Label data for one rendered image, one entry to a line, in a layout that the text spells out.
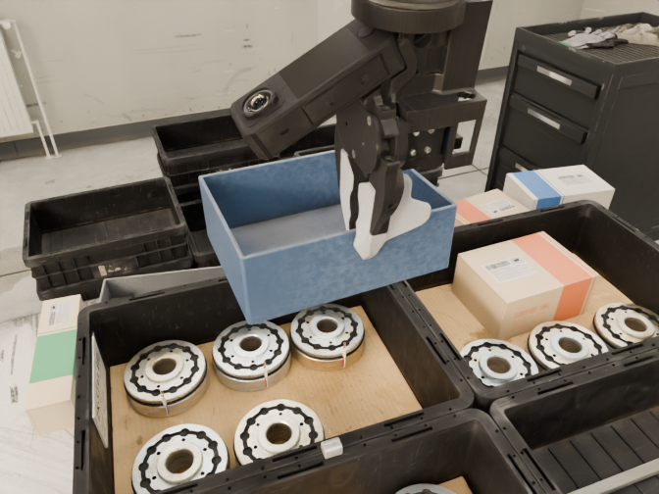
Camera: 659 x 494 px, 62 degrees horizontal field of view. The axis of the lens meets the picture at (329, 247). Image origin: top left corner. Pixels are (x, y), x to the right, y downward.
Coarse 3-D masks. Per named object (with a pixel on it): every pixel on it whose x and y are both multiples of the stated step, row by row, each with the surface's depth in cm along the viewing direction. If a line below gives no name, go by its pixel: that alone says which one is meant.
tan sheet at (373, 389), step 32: (384, 352) 76; (224, 384) 71; (288, 384) 71; (320, 384) 71; (352, 384) 71; (384, 384) 71; (128, 416) 67; (192, 416) 67; (224, 416) 67; (320, 416) 67; (352, 416) 67; (384, 416) 67; (128, 448) 64; (128, 480) 60
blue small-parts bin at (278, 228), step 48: (240, 192) 55; (288, 192) 58; (336, 192) 60; (432, 192) 51; (240, 240) 55; (288, 240) 55; (336, 240) 45; (432, 240) 49; (240, 288) 45; (288, 288) 45; (336, 288) 48
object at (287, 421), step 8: (280, 416) 63; (264, 424) 62; (272, 424) 62; (280, 424) 62; (288, 424) 62; (296, 424) 62; (264, 432) 61; (296, 432) 61; (264, 440) 60; (288, 440) 60; (296, 440) 60; (264, 448) 59; (272, 448) 59; (280, 448) 59; (288, 448) 59
